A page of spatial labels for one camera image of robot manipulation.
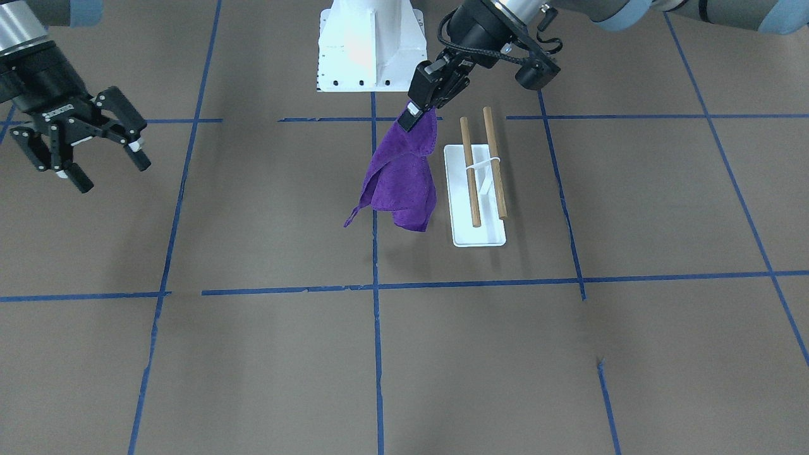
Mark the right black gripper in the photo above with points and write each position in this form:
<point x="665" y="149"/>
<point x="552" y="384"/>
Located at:
<point x="39" y="83"/>

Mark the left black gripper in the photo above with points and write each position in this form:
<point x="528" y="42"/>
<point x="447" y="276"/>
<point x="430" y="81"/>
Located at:
<point x="475" y="26"/>

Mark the purple towel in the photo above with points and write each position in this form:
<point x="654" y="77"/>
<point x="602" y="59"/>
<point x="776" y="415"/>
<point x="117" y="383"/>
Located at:
<point x="398" y="179"/>

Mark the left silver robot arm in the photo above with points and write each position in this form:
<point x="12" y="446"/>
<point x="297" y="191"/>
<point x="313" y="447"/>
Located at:
<point x="770" y="17"/>

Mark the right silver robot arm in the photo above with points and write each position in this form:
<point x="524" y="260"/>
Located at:
<point x="26" y="23"/>

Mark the white rack with wooden bars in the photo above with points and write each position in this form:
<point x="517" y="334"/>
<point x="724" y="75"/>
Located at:
<point x="475" y="190"/>

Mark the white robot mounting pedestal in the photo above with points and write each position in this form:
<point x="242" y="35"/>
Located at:
<point x="370" y="46"/>

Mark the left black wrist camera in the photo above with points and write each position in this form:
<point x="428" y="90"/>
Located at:
<point x="539" y="67"/>

